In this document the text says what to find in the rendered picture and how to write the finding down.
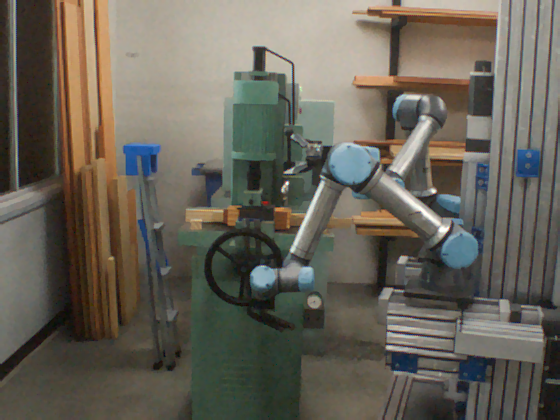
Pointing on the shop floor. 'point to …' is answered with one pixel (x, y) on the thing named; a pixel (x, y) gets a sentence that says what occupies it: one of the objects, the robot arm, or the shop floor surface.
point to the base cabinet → (244, 357)
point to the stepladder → (141, 164)
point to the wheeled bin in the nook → (210, 176)
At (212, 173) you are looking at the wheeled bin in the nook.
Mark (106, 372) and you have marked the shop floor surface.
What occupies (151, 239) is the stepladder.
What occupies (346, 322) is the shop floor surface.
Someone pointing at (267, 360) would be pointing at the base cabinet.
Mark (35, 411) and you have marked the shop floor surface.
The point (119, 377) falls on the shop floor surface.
